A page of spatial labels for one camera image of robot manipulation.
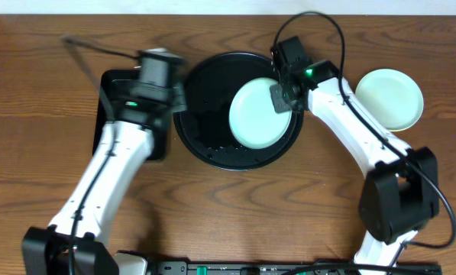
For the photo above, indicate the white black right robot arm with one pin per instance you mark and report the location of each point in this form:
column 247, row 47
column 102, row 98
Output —
column 399, row 195

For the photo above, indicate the light blue plate top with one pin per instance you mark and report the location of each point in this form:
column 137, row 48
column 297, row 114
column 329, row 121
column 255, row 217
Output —
column 252, row 117

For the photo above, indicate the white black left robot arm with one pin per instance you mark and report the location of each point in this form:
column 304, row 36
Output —
column 76, row 239

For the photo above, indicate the black rectangular tray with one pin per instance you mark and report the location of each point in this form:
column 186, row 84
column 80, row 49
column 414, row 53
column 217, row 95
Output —
column 113, row 82

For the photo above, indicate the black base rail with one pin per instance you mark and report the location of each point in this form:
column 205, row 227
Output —
column 178, row 267

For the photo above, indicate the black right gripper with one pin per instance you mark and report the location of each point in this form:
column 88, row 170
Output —
column 279, row 105

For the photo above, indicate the black round tray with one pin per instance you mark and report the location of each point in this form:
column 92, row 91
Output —
column 204, row 128

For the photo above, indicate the light blue plate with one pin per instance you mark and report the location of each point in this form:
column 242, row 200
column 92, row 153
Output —
column 392, row 97
column 252, row 117

